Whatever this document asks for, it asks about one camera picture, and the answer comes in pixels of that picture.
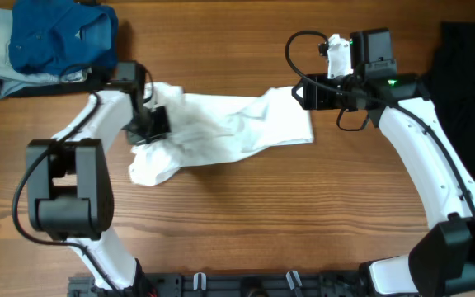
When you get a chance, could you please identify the white t-shirt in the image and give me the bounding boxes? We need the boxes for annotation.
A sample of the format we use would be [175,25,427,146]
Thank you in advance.
[129,82,314,186]

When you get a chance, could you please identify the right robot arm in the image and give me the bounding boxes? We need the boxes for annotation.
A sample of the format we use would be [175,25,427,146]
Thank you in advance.
[292,28,475,296]

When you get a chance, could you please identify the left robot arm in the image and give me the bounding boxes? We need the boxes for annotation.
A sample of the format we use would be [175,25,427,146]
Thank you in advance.
[12,61,171,296]

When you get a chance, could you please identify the black folded garment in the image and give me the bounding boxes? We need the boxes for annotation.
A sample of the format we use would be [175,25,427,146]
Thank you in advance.
[7,67,114,98]

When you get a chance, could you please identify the black t-shirt with logo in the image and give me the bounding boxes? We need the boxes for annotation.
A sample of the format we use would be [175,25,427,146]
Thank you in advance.
[421,21,475,181]

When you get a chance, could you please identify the light grey folded garment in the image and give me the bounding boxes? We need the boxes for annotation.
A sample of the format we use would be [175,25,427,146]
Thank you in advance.
[0,8,91,99]

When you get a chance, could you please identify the right black cable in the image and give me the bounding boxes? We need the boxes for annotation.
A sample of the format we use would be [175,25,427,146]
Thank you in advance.
[285,30,475,297]

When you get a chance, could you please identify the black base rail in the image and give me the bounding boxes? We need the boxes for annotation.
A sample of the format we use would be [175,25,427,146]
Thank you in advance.
[67,270,370,297]

